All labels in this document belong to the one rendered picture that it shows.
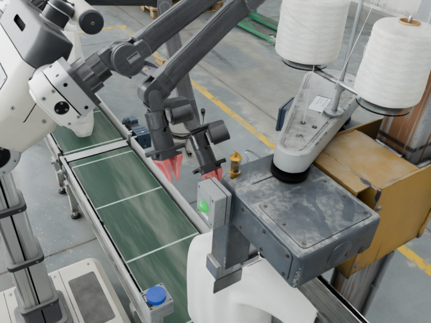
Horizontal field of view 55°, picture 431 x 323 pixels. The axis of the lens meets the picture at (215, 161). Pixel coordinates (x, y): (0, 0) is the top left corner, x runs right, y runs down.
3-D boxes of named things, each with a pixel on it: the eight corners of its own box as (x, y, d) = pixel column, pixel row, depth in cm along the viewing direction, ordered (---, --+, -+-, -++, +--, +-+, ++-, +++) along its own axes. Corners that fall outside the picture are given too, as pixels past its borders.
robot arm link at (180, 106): (138, 85, 113) (147, 91, 106) (177, 75, 116) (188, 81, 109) (147, 125, 118) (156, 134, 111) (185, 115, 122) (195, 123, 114)
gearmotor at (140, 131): (116, 132, 305) (114, 114, 296) (135, 127, 312) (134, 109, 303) (133, 152, 285) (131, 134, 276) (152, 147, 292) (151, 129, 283)
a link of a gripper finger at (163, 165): (191, 177, 116) (182, 145, 114) (169, 186, 113) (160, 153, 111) (180, 175, 122) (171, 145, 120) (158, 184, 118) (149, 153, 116)
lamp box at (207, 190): (196, 210, 100) (197, 181, 95) (212, 204, 103) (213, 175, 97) (213, 230, 95) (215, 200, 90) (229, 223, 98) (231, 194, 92)
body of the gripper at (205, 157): (228, 162, 135) (219, 141, 135) (201, 172, 130) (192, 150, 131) (219, 166, 141) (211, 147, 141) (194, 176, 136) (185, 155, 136)
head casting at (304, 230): (209, 252, 113) (215, 165, 95) (279, 221, 124) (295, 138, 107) (279, 341, 93) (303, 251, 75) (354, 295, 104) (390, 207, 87)
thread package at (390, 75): (338, 89, 94) (356, 13, 84) (380, 77, 100) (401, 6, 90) (391, 118, 84) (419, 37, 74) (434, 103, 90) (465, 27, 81)
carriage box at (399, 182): (288, 223, 129) (306, 139, 111) (362, 190, 145) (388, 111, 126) (347, 280, 113) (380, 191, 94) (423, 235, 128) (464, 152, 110)
